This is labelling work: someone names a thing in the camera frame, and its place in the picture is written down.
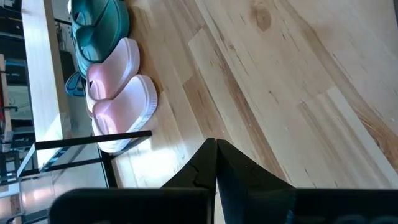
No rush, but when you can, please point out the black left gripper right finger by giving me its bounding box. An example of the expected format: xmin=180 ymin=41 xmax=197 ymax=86
xmin=216 ymin=138 xmax=398 ymax=224

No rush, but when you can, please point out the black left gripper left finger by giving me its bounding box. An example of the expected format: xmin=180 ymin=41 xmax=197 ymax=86
xmin=49 ymin=138 xmax=218 ymax=224

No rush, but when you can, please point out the pink rubber slide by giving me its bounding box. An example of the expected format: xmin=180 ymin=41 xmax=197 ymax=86
xmin=91 ymin=74 xmax=159 ymax=154
xmin=85 ymin=37 xmax=141 ymax=118

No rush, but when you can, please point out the green rubber slide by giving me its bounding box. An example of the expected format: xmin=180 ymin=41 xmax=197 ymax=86
xmin=74 ymin=0 xmax=131 ymax=78
xmin=70 ymin=0 xmax=113 ymax=32

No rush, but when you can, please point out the wooden shelf with black frame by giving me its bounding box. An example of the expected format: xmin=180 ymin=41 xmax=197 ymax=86
xmin=17 ymin=0 xmax=153 ymax=188

